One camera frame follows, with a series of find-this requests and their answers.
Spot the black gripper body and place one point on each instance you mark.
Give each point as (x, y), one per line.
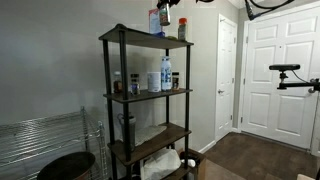
(173, 2)

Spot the dark wood metal shelf unit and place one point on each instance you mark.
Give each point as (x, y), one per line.
(146, 38)

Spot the white blue water bottle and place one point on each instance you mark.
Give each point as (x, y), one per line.
(166, 75)

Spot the brown bottle white cap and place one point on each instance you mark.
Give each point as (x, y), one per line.
(117, 83)

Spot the grey tumbler bottle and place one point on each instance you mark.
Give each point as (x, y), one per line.
(130, 128)

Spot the small white bottle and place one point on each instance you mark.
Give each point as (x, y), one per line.
(189, 163)

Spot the blue white red box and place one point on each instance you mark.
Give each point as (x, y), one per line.
(154, 21)

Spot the orange lid spice jar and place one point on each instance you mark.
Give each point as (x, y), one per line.
(182, 30)

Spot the amber spice jar black lid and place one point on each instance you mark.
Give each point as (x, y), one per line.
(175, 81)

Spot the narrow white panel door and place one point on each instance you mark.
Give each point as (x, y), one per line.
(226, 66)

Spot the dark jar black lid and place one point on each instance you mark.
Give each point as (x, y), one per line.
(135, 86)

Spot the silver door knob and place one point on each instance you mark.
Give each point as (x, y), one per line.
(220, 91)

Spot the striped folded cloth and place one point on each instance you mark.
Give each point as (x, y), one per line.
(150, 133)

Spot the wide white panel door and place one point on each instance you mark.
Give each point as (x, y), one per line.
(283, 110)

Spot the white tote bag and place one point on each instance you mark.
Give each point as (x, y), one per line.
(160, 165)

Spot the brown cardboard box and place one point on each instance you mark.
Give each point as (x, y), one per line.
(200, 166)

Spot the black bowl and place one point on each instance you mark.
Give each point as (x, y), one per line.
(66, 166)

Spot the black camera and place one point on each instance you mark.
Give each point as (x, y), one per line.
(284, 67)

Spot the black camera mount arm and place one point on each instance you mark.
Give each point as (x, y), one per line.
(296, 85)

